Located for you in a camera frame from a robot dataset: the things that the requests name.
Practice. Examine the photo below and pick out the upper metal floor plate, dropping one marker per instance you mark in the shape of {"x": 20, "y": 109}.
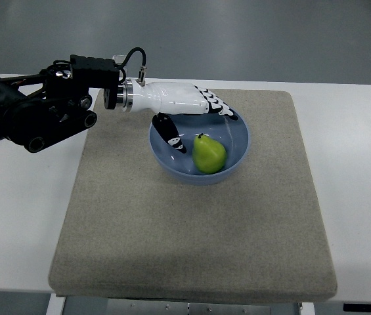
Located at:
{"x": 119, "y": 59}

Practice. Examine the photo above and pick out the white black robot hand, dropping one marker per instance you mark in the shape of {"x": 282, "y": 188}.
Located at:
{"x": 166, "y": 99}

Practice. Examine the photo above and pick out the metal table frame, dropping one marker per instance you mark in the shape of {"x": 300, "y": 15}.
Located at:
{"x": 84, "y": 305}

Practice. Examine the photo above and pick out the green pear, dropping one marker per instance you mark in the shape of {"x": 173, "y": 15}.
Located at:
{"x": 209, "y": 156}

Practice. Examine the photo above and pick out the beige felt mat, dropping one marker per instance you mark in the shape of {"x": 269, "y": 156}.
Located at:
{"x": 132, "y": 231}

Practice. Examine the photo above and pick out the blue bowl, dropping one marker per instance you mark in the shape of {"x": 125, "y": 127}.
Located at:
{"x": 234, "y": 135}

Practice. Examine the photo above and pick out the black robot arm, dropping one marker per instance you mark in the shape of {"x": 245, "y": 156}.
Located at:
{"x": 38, "y": 111}

